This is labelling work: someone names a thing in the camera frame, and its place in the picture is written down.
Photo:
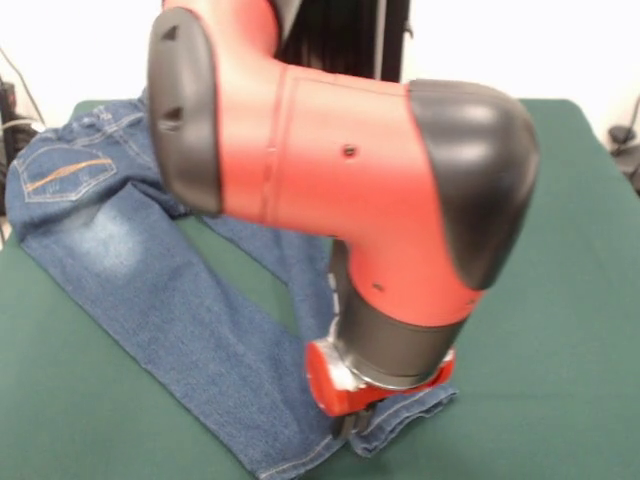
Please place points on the dark grey stand foot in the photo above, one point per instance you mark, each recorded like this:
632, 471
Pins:
620, 135

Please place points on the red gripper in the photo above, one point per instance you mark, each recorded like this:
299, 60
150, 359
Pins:
330, 390

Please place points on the blue denim jeans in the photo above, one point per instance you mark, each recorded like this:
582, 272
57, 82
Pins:
150, 300

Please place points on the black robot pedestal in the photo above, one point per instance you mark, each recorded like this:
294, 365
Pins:
350, 40

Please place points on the dark green table cloth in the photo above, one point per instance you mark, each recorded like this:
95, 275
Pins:
550, 375

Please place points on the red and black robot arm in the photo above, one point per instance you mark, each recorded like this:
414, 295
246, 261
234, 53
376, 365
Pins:
325, 175

